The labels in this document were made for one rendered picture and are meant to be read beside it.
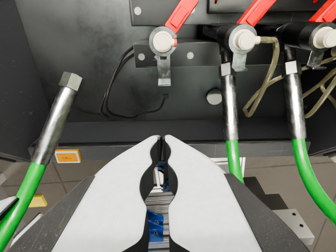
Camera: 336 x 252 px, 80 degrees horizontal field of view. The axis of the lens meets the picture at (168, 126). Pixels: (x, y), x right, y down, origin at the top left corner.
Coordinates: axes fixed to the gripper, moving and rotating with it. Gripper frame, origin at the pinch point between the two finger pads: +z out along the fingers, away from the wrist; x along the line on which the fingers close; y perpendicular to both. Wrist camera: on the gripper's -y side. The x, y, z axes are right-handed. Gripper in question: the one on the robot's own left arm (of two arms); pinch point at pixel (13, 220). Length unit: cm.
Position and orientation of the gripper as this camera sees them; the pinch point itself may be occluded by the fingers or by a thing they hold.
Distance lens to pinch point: 22.9
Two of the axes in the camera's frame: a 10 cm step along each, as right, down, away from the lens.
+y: -2.8, 2.9, 9.1
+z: 5.2, -7.5, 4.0
